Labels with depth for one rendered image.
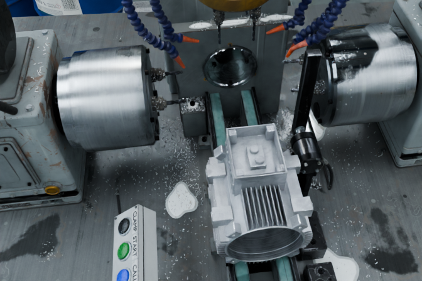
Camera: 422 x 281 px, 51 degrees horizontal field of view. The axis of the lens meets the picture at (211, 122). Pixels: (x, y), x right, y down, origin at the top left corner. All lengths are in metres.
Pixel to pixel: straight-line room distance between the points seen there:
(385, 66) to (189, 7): 0.52
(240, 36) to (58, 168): 0.55
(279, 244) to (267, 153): 0.20
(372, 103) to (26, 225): 0.92
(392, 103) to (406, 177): 0.28
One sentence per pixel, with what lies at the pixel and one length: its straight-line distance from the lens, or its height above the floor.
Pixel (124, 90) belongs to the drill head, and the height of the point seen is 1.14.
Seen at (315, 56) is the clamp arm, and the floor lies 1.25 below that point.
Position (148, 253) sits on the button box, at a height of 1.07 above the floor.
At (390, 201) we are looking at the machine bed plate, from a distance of 1.26.
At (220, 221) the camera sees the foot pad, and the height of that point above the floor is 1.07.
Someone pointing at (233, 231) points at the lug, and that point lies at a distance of 0.82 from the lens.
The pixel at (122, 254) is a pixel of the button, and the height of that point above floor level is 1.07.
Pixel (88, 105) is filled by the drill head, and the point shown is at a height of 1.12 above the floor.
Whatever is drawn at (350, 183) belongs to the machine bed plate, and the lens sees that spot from 1.26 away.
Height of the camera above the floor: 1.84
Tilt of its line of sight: 51 degrees down
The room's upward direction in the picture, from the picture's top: 3 degrees counter-clockwise
